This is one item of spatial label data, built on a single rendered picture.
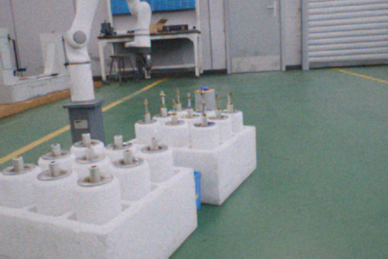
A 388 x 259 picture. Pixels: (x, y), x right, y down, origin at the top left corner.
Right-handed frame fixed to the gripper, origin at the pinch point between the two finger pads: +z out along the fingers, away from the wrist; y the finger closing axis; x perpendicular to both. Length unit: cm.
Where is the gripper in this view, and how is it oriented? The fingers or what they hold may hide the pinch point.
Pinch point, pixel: (144, 76)
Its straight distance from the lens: 178.6
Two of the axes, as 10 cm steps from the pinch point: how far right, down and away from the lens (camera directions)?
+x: -8.7, 0.9, -4.9
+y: -4.9, -1.0, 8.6
